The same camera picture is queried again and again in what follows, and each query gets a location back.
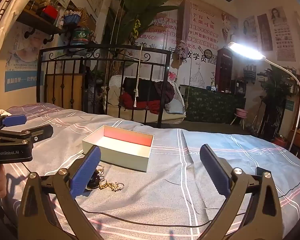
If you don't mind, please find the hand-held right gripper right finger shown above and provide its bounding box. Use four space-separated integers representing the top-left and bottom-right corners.
199 144 284 240

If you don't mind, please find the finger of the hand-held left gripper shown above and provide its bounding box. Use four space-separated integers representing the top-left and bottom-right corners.
0 114 28 131
0 124 54 146

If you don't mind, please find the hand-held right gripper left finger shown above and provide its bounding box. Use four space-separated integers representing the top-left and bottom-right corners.
17 145 105 240

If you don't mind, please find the white box pink inside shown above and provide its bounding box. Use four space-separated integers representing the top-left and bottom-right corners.
82 124 155 172

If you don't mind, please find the yellow wooden board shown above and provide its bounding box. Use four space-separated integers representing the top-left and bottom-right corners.
44 73 85 106

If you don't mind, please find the blue grey plaid bed sheet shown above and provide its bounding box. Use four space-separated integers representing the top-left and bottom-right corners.
0 102 300 240

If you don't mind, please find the green floral cloth counter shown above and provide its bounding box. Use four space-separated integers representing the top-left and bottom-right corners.
179 84 247 131

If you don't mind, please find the pink stool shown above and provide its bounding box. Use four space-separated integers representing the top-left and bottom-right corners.
230 108 249 130

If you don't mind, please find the grey blue pillow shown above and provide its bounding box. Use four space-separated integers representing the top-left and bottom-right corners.
164 99 187 115

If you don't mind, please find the white wicker swing chair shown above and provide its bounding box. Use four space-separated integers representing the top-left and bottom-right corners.
104 74 188 125

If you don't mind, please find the small black appliance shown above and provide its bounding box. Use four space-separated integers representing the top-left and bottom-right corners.
231 80 247 96

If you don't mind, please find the red garment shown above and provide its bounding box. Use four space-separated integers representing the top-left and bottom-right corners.
119 92 168 115

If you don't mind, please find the dark maroon jacket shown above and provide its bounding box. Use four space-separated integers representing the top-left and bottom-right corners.
154 80 175 105

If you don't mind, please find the black garment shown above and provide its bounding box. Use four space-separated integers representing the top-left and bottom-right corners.
122 77 157 103

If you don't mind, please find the red phone booth cabinet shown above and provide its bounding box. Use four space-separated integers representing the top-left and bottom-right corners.
215 47 234 93

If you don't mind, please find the dark green potted plant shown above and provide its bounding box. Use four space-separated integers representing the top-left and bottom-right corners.
261 67 294 141

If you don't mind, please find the green round tin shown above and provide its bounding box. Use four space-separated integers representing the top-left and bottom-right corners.
70 27 92 46

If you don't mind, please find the red box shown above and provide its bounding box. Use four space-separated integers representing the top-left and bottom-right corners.
41 5 61 20

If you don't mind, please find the blue basket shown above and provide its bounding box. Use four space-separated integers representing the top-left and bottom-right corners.
64 14 81 28

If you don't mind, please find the white gooseneck floor lamp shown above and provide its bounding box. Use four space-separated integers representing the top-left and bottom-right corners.
227 41 300 153

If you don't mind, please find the large green leafy plant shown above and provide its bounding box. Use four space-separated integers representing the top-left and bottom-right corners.
100 0 188 57

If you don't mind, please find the blue white wall poster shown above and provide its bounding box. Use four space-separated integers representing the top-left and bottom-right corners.
5 25 44 93

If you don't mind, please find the black cable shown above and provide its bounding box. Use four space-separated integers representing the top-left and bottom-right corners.
276 176 300 198
80 205 248 228

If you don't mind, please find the wooden wall shelf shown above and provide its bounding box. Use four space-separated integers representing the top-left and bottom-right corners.
16 9 70 43

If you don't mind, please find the black iron bed frame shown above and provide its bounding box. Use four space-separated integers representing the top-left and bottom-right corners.
36 44 171 128

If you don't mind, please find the white tassel cord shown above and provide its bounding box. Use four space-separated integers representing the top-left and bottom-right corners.
132 44 144 109

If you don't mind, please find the large printed wall banner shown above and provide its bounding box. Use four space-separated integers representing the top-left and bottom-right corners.
130 0 239 90

